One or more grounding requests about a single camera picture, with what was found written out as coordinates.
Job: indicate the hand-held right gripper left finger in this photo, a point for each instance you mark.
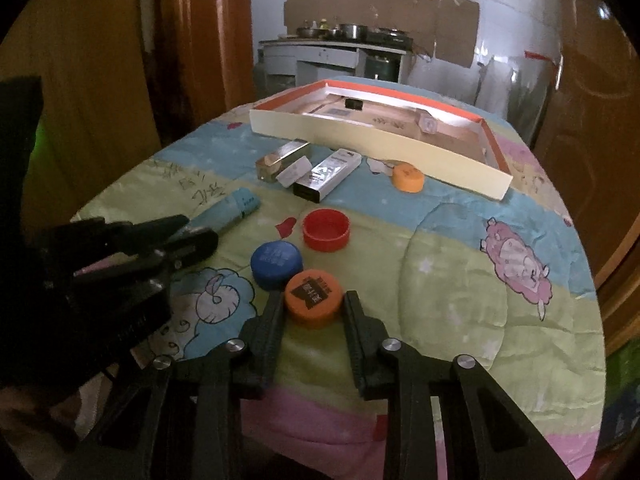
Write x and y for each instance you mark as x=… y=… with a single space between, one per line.
x=276 y=321

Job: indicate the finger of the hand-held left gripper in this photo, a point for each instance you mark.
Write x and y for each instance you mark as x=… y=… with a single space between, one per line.
x=192 y=247
x=140 y=230

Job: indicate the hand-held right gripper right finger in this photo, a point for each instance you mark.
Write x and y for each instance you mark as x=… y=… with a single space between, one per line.
x=352 y=321

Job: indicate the large orange black-label bottle cap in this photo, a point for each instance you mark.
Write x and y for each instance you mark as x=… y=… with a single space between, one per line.
x=312 y=297

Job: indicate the light blue lighter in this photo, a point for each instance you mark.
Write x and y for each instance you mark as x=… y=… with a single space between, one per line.
x=230 y=207

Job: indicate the blue bottle cap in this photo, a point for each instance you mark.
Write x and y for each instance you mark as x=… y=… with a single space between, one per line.
x=276 y=262

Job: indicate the red bottle cap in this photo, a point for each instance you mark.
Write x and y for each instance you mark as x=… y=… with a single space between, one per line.
x=326 y=230

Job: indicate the gold rectangular box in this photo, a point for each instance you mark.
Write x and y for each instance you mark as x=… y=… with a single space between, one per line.
x=277 y=159

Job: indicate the small orange bottle cap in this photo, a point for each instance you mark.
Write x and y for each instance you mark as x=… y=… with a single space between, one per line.
x=407 y=177

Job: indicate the orange-rimmed cardboard box lid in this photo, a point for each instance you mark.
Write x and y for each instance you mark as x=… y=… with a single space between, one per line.
x=380 y=150

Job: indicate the small white box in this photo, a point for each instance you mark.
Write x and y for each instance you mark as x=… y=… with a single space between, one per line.
x=294 y=172

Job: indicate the grey gas cylinder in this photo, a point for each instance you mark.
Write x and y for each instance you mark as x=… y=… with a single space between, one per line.
x=260 y=70

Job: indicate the small clear cube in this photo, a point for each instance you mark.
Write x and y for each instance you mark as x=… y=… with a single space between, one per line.
x=428 y=123

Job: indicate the white kitchen counter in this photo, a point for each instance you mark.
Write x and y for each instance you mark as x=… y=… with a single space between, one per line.
x=320 y=55

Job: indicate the steel pan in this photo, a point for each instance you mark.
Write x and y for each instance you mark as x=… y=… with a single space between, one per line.
x=311 y=32

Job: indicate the steel cooking pot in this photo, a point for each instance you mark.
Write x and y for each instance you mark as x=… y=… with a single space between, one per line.
x=350 y=31

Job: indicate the leaning clear plastic sheets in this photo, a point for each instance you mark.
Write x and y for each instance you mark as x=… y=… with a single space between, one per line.
x=500 y=85

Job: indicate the black induction cooker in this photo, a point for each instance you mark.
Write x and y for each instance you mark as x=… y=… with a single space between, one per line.
x=395 y=36

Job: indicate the brown wooden door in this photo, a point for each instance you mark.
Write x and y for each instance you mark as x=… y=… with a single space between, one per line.
x=590 y=110

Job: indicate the red paper strip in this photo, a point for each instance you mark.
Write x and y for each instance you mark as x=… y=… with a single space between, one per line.
x=537 y=55

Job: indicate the orange wooden door frame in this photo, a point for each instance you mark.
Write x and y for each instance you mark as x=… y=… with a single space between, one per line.
x=200 y=35

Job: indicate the cardboard wall sheets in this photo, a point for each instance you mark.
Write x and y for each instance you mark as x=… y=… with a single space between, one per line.
x=380 y=10

